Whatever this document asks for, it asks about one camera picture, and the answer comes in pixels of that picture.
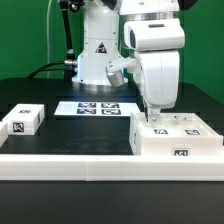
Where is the white U-shaped fence frame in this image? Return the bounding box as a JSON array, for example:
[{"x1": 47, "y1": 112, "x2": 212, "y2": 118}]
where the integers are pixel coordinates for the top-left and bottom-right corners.
[{"x1": 0, "y1": 120, "x2": 224, "y2": 181}]

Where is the white base sheet with tags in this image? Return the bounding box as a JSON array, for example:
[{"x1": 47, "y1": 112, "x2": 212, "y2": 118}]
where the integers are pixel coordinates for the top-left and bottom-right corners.
[{"x1": 55, "y1": 101, "x2": 139, "y2": 117}]

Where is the small white box with tag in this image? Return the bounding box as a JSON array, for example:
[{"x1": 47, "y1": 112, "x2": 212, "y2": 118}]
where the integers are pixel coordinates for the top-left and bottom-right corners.
[{"x1": 3, "y1": 104, "x2": 45, "y2": 135}]

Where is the white door panel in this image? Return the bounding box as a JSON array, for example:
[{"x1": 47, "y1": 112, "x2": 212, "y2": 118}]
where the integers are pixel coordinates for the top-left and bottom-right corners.
[
  {"x1": 163, "y1": 113, "x2": 218, "y2": 137},
  {"x1": 138, "y1": 118, "x2": 176, "y2": 137}
]

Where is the white cabinet body box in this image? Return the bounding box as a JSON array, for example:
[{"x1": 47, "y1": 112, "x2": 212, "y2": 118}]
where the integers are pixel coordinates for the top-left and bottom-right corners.
[{"x1": 129, "y1": 112, "x2": 224, "y2": 157}]

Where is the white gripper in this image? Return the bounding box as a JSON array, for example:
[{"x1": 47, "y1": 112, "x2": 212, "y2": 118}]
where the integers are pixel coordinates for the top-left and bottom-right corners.
[{"x1": 124, "y1": 18, "x2": 185, "y2": 122}]

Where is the black cable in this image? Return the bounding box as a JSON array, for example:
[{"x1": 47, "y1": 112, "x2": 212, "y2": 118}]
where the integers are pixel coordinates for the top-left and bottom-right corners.
[{"x1": 27, "y1": 61, "x2": 74, "y2": 80}]

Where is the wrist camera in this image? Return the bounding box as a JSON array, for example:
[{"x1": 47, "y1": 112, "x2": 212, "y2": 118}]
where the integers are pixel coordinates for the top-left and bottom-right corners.
[{"x1": 106, "y1": 57, "x2": 138, "y2": 87}]

